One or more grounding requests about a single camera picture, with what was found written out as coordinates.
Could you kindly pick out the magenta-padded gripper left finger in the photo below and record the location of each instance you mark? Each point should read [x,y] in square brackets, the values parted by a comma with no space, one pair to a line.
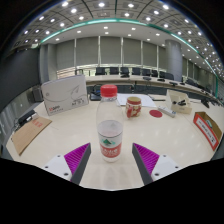
[75,160]

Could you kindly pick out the flat round red coaster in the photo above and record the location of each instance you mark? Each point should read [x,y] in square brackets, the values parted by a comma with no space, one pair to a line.
[155,113]

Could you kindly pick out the row of black office chairs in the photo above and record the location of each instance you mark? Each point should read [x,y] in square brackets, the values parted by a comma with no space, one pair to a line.
[125,71]

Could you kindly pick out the open cardboard box red label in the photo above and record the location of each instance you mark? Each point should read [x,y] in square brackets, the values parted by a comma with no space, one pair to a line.
[208,131]

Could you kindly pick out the flat brown cardboard piece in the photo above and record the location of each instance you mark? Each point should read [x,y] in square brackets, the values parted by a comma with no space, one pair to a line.
[30,133]

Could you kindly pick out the long curved conference desk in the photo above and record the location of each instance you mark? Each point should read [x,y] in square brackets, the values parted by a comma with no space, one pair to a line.
[133,80]

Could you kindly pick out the round ceiling lights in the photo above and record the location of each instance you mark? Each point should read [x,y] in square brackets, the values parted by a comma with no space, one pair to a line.
[101,4]

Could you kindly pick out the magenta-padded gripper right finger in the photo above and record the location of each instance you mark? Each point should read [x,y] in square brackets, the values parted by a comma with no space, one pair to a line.
[148,160]

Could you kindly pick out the red and cream mug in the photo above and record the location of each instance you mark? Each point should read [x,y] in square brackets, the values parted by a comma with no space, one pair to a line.
[133,107]

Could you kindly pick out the white rectangular remote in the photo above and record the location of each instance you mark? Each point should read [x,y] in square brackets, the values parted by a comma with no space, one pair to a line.
[166,111]

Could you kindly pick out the clear red-capped water bottle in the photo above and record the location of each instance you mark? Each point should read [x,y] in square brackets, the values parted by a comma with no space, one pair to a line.
[110,133]

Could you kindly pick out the black tool in tray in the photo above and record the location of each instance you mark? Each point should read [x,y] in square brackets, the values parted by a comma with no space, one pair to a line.
[180,103]

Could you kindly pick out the white printed paper sheet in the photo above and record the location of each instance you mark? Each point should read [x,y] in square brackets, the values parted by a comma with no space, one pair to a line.
[146,100]

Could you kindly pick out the black desk device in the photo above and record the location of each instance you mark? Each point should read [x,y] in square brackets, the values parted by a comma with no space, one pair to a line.
[26,117]

